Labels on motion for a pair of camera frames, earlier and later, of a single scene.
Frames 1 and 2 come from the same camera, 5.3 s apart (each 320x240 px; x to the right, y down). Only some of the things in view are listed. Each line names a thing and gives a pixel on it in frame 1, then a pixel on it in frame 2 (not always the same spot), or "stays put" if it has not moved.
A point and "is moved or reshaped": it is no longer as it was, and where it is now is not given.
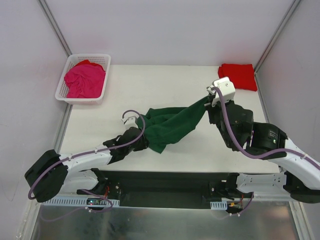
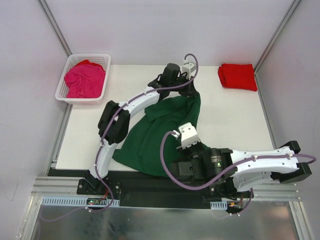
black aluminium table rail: x=163 y=189 stays put
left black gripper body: x=139 y=139 → x=187 y=89
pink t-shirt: x=85 y=80 stays put
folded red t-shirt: x=242 y=76 stays put
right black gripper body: x=212 y=108 → x=183 y=152
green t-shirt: x=163 y=125 is moved or reshaped
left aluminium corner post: x=57 y=31 stays put
